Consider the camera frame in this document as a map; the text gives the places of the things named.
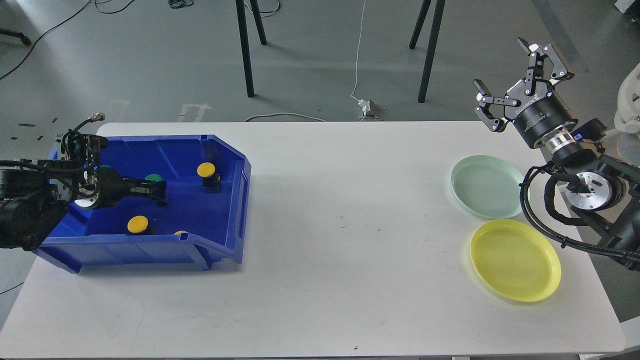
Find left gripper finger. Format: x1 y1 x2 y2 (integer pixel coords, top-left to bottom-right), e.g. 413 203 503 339
127 180 167 196
129 193 169 207

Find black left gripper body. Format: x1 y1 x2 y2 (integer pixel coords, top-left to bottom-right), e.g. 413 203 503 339
74 167 130 210

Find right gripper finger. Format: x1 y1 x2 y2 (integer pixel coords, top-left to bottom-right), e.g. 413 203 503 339
516 38 575 96
473 79 522 133

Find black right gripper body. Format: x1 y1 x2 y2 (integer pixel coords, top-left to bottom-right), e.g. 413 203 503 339
505 79 578 149

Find yellow push button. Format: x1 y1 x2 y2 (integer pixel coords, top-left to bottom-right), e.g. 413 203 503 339
196 162 222 193
126 215 154 236

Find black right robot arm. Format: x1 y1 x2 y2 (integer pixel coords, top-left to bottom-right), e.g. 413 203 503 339
473 38 640 271

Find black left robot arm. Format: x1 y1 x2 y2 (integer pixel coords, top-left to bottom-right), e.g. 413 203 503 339
0 112 167 252

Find pale green plate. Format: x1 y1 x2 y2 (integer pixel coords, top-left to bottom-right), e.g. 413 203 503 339
449 155 524 220

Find yellow plate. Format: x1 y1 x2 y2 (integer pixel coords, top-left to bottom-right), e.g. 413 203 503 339
469 219 562 303

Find blue plastic storage bin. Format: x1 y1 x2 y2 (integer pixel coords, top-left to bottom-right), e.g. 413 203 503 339
34 134 251 274

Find white office chair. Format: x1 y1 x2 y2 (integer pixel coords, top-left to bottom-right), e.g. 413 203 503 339
614 64 640 166

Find black stand legs right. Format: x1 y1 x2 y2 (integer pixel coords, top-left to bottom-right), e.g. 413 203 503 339
408 0 446 104

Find black stand legs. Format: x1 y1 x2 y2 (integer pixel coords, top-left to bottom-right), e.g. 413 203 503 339
408 0 446 104
234 0 268 98

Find white power adapter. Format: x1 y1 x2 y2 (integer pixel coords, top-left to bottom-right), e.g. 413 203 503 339
358 99 383 122

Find black stand legs left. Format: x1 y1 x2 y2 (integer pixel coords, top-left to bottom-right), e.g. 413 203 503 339
234 0 268 98

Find black floor cable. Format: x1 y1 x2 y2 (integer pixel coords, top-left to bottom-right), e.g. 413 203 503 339
0 0 195 81

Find white power cable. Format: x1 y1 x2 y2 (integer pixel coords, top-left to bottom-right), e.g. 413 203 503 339
243 0 369 123

